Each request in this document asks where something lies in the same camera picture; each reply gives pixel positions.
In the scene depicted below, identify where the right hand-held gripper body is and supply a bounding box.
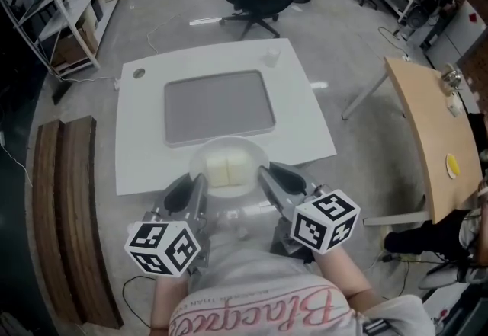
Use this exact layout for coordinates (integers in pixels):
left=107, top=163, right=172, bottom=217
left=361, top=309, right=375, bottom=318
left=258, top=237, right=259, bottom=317
left=271, top=184, right=361, bottom=264

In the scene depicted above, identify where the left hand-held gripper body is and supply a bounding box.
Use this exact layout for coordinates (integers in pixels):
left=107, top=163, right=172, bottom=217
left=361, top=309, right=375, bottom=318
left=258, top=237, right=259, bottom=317
left=124, top=189, right=211, bottom=277

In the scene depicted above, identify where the pale yellow food block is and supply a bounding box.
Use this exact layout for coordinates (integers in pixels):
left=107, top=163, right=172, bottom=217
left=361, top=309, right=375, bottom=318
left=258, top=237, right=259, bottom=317
left=226, top=153, right=255, bottom=186
left=205, top=156, right=230, bottom=187

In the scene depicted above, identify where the white round plate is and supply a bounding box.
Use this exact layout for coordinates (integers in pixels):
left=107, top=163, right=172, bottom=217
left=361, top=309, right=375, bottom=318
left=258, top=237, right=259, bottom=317
left=189, top=136, right=270, bottom=199

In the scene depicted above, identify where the person's left forearm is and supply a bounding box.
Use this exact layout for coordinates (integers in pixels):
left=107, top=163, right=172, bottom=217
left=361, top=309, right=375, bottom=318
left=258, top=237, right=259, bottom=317
left=150, top=269, right=191, bottom=336

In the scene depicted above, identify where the person's right forearm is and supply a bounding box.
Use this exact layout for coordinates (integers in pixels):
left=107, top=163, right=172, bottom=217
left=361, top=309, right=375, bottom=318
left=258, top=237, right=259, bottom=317
left=314, top=248, right=387, bottom=306

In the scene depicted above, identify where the white square table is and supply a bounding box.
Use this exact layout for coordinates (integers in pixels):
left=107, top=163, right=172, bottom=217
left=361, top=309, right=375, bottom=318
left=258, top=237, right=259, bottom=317
left=114, top=37, right=337, bottom=197

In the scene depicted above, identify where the person's grey printed shirt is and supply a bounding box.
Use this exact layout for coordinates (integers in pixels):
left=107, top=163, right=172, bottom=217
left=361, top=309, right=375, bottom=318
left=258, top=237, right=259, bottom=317
left=167, top=227, right=436, bottom=336

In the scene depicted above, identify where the dark wooden plank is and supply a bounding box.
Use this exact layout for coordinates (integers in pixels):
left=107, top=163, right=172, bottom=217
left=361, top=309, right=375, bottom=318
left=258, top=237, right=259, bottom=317
left=32, top=119, right=83, bottom=326
left=55, top=116, right=125, bottom=330

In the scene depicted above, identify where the grey rectangular tray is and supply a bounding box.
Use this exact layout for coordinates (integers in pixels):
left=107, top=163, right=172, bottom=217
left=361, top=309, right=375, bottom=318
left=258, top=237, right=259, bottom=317
left=163, top=69, right=276, bottom=149

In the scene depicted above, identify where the clear plastic cup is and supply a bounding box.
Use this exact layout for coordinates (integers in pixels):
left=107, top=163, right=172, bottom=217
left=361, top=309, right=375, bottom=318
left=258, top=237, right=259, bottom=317
left=261, top=47, right=282, bottom=68

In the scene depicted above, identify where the small plate with yellow item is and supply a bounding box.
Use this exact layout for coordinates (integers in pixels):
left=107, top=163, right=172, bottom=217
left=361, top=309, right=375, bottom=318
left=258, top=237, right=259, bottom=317
left=445, top=152, right=461, bottom=179

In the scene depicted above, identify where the curved wooden desk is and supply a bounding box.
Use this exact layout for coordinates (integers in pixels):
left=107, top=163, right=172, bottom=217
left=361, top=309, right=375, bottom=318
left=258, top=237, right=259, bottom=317
left=341, top=56, right=483, bottom=227

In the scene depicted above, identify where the small white desk object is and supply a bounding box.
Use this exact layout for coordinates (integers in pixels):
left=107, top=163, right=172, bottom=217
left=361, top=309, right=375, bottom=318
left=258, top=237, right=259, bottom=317
left=447, top=94, right=464, bottom=117

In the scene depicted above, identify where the cardboard box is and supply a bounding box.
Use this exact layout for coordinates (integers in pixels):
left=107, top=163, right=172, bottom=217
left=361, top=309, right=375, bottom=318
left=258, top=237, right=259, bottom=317
left=56, top=26, right=98, bottom=66

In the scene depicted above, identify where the metallic desk object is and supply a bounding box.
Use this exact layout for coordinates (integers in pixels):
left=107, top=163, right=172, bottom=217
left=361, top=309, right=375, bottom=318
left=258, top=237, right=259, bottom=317
left=441, top=62, right=463, bottom=94

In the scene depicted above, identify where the grey floor fan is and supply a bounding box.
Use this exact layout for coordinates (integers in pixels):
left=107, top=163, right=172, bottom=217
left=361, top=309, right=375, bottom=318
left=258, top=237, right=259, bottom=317
left=406, top=2, right=434, bottom=38

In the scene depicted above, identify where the white cabinet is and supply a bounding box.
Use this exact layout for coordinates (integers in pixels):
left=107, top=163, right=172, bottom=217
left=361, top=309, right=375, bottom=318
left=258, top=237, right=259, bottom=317
left=425, top=0, right=488, bottom=69

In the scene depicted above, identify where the white metal shelf rack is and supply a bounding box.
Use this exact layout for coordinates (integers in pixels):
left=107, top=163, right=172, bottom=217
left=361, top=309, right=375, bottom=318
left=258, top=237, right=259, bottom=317
left=0, top=0, right=129, bottom=78

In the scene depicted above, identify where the black floor cable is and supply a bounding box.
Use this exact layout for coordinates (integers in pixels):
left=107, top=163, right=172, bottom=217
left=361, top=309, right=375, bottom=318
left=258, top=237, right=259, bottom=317
left=121, top=275, right=158, bottom=313

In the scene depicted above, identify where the white floor cable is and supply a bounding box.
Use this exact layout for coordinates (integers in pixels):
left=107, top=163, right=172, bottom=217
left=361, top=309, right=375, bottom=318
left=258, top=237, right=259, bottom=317
left=146, top=8, right=191, bottom=57

